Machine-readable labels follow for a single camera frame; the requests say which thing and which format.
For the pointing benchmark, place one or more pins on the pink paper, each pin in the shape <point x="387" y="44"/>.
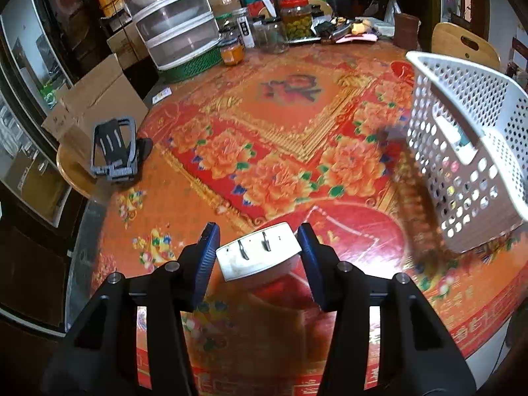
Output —
<point x="357" y="38"/>

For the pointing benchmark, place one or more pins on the brown cardboard box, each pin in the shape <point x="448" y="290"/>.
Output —
<point x="126" y="45"/>

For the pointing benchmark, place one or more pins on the small printed card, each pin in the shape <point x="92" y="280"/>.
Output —
<point x="161" y="95"/>

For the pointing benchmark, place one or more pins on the metal tray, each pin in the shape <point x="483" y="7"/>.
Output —
<point x="301" y="41"/>

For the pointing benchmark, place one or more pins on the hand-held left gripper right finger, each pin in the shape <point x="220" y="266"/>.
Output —
<point x="309" y="255"/>

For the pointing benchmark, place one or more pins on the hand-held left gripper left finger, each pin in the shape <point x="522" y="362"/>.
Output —
<point x="206" y="255"/>

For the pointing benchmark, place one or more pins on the glass jar with label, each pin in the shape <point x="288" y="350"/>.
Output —
<point x="244" y="29"/>

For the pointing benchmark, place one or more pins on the clear stacked food container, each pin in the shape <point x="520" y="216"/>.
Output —
<point x="173" y="20"/>

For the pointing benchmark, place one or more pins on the green plastic basket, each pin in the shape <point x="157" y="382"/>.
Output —
<point x="194" y="68"/>

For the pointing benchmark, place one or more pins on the white perforated plastic basket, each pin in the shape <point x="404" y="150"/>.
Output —
<point x="474" y="90"/>

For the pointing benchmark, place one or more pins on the white charger with straight prongs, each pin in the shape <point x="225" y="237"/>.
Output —
<point x="255" y="265"/>

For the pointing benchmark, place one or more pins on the blurred brown object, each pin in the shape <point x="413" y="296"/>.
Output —
<point x="416" y="198"/>

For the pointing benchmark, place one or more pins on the wooden chair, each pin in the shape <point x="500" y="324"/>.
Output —
<point x="466" y="45"/>

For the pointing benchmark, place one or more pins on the orange-filled small jar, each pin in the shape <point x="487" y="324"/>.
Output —
<point x="231" y="52"/>

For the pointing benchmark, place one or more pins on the orange carton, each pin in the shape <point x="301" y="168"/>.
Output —
<point x="109" y="0"/>

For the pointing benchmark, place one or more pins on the pickle jar with red lid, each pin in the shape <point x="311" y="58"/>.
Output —
<point x="295" y="18"/>

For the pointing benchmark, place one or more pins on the empty glass jar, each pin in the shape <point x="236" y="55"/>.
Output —
<point x="270" y="36"/>

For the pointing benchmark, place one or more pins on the white adapter box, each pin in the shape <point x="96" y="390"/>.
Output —
<point x="449" y="130"/>

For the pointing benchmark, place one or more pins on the grey folding stand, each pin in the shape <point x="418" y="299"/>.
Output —
<point x="111" y="144"/>

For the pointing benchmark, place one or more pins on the red floral tablecloth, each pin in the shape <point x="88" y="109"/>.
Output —
<point x="288" y="165"/>

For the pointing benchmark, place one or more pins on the small cardboard box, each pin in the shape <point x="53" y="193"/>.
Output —
<point x="222" y="2"/>

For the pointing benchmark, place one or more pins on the glass door cabinet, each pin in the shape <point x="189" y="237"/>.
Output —
<point x="24" y="49"/>

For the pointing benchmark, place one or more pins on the brown leather wallet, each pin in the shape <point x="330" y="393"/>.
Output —
<point x="406" y="29"/>

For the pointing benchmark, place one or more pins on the black small device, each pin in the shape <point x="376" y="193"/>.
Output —
<point x="326" y="29"/>

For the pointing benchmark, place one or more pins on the large cardboard box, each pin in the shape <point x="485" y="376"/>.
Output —
<point x="99" y="99"/>

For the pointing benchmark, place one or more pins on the wooden stool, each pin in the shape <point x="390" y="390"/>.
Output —
<point x="76" y="171"/>

